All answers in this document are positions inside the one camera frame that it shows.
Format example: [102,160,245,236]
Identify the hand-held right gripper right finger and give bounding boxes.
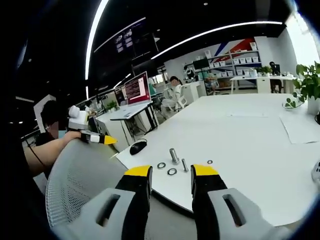
[190,163,296,240]

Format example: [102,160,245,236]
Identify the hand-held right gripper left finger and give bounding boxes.
[66,164,154,240]

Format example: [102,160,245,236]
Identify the large threaded steel stud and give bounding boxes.
[169,147,182,165]

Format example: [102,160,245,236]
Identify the person's left hand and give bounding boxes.
[63,130,82,141]

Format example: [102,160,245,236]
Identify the person's head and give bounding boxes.
[40,99,69,139]

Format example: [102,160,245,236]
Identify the small green desk plant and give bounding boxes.
[105,99,120,113]

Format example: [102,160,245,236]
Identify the black computer mouse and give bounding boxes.
[129,141,149,156]

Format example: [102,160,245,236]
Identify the grey mesh office chair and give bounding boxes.
[44,137,157,229]

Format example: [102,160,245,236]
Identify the white standing desk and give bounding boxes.
[109,100,159,146]

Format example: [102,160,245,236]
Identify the large computer monitor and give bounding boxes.
[123,70,153,108]

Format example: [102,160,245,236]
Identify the white office chair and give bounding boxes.
[159,83,191,113]

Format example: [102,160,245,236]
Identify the hanging ceiling display screen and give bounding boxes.
[114,24,148,55]

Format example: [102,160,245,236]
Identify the white round device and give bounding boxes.
[310,160,320,184]

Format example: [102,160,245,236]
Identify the white paper sheet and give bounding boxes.
[279,113,320,145]

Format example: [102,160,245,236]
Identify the glass bowl with plant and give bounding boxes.
[282,96,305,110]

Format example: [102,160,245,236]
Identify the black monitor on shelf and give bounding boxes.
[192,57,210,71]

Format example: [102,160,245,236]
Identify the white long table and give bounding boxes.
[229,74,299,95]

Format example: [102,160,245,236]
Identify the shelf with white boxes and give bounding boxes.
[191,37,262,91]

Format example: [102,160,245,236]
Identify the green plant on table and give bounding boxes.
[256,65,274,77]

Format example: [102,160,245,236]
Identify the green plant in white pot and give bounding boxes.
[291,60,320,116]

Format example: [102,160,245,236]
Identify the thin black cable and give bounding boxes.
[26,143,51,181]

